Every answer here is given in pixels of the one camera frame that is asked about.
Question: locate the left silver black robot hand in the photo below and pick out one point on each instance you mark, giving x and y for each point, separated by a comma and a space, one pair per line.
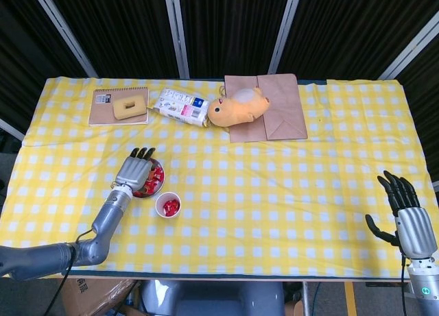
133, 173

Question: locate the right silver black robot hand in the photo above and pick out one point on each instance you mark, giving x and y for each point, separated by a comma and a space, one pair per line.
415, 233

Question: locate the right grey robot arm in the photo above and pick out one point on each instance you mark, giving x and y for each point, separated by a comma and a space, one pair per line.
427, 292

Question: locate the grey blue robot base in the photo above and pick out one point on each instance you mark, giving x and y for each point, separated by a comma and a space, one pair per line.
212, 299

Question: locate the round metal plate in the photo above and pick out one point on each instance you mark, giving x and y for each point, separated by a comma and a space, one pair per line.
162, 168

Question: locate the white paper cup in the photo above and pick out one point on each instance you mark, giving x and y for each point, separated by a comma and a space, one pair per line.
160, 201

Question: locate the yellow sponge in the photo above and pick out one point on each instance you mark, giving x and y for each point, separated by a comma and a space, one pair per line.
120, 112

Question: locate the brown spiral notebook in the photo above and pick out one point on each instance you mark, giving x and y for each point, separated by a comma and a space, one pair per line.
101, 113

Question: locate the white printed plastic package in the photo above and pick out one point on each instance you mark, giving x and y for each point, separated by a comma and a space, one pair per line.
178, 107

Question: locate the yellow white checkered tablecloth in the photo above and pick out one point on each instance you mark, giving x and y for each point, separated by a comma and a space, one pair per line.
240, 192

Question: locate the orange plush toy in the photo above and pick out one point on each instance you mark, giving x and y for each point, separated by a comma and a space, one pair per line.
236, 110

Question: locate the cardboard box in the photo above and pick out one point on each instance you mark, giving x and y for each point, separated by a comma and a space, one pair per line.
96, 295

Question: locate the metal table leg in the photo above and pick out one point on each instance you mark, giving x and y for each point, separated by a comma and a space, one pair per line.
306, 299

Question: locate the black pleated curtain panel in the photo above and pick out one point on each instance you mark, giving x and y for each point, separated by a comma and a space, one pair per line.
120, 28
353, 28
233, 28
20, 38
428, 90

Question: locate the grey metal frame post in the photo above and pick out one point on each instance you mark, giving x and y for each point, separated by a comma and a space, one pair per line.
63, 33
176, 31
10, 128
408, 47
436, 185
285, 29

